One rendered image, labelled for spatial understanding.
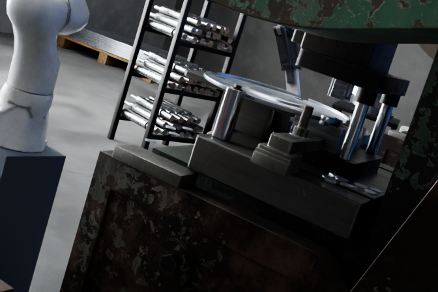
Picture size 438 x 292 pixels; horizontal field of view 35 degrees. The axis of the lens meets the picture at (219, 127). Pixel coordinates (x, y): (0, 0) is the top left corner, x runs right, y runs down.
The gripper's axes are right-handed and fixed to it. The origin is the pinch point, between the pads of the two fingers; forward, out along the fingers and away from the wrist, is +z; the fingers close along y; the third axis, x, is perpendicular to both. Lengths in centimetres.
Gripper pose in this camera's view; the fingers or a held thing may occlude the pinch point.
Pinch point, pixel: (292, 83)
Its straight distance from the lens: 168.9
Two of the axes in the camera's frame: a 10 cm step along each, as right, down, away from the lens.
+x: 8.8, -0.9, -4.6
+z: 0.9, 10.0, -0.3
